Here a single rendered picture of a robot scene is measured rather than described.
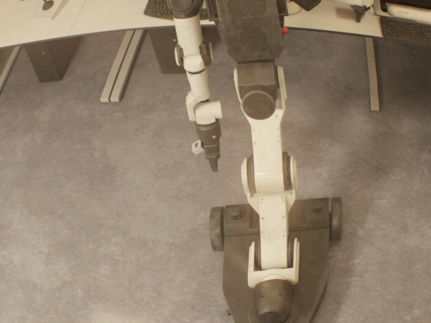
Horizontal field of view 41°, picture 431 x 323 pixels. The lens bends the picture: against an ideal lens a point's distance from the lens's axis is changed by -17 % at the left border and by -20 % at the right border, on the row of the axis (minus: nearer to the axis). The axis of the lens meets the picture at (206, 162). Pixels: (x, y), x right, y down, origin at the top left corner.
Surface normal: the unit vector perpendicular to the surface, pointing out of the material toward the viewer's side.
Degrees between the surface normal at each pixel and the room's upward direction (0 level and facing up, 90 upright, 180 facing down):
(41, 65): 90
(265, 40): 84
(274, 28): 84
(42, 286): 0
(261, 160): 27
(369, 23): 0
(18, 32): 0
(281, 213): 47
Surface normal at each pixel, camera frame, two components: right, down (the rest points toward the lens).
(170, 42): -0.16, 0.83
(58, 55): 0.97, 0.04
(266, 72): -0.18, -0.18
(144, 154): -0.18, -0.56
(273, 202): -0.15, 0.22
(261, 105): -0.11, 0.57
